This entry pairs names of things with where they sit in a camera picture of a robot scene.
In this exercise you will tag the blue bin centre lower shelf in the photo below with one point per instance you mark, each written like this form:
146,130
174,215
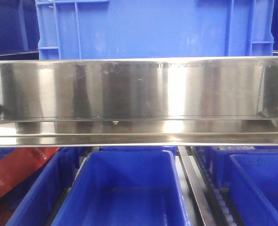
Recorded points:
125,189

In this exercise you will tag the blue bin shelf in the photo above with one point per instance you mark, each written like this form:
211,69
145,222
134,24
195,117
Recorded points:
31,202
251,175
125,189

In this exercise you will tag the stainless steel shelf beam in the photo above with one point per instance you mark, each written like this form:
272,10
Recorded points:
156,101

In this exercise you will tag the large blue crate upper shelf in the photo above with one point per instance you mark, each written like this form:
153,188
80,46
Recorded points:
109,29

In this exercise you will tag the blue bin left lower shelf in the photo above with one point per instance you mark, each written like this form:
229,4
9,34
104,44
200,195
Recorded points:
31,202

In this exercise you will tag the blue bin right lower shelf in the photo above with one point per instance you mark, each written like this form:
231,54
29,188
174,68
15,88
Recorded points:
251,175

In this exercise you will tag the roller track strip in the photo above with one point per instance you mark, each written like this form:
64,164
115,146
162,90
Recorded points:
217,198

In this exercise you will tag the dark blue crate upper left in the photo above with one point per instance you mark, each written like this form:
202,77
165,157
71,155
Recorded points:
19,30

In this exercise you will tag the red package in bin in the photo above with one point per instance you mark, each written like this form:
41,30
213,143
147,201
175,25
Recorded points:
22,163

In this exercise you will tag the metal shelf divider rail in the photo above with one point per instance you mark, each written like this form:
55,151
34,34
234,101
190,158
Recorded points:
203,209

